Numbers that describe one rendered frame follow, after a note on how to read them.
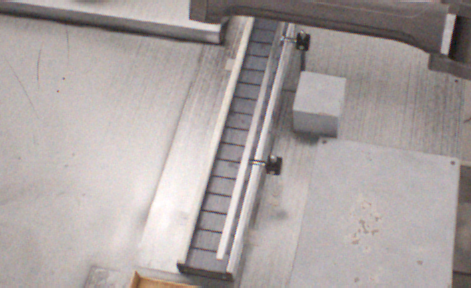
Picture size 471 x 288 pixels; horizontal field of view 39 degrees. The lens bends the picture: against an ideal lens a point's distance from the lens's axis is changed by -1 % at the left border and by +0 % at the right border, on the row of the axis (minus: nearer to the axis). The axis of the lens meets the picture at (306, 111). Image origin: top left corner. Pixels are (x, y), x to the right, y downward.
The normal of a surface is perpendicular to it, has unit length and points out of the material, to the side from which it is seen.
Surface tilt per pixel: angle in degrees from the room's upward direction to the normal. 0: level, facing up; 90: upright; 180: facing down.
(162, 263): 0
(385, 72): 0
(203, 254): 0
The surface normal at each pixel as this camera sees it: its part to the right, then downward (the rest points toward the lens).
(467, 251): 0.00, -0.52
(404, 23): -0.21, 0.26
